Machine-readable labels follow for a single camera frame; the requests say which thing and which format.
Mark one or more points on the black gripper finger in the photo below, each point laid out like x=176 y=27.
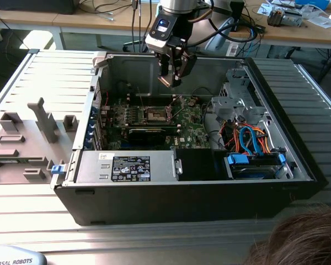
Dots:
x=178 y=71
x=164 y=66

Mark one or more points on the CPU with silver top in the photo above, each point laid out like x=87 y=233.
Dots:
x=166 y=80

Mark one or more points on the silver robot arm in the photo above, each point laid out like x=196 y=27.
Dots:
x=179 y=4

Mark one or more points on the CPU socket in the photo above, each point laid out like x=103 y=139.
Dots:
x=154 y=114

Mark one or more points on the CPU cooler with fins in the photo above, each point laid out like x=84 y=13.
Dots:
x=275 y=18

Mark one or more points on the round coin battery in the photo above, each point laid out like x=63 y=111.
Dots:
x=192 y=101

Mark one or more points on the white power adapter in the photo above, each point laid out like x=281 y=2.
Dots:
x=233 y=49

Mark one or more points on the green motherboard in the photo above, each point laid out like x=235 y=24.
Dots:
x=193 y=129

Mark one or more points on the metal drive cage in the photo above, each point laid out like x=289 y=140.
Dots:
x=237 y=109

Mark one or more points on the black graphics card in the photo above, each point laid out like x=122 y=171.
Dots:
x=146 y=136

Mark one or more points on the wooden desk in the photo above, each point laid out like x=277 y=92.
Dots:
x=292 y=36
x=71 y=19

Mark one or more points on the silver metal device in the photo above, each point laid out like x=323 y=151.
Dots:
x=293 y=19

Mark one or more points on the grey power supply unit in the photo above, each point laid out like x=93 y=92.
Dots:
x=93 y=168

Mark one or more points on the hard disk in blue carrier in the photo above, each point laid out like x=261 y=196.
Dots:
x=253 y=172

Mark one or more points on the blue cardboard box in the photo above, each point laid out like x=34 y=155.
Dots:
x=313 y=3

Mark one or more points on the black PC case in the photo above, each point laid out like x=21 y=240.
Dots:
x=154 y=204

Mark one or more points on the clear plastic bag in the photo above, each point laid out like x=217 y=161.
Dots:
x=322 y=20

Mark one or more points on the black equipment box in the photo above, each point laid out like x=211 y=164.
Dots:
x=30 y=5

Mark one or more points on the black stand leg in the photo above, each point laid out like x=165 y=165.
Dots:
x=330 y=58

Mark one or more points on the grey parts rack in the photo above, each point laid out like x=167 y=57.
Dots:
x=30 y=138

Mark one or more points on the brown-haired person's head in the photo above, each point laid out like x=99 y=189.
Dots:
x=303 y=240

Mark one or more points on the pale blue teach pendant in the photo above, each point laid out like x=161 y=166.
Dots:
x=16 y=258

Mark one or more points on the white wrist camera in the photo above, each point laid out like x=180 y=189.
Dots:
x=157 y=44

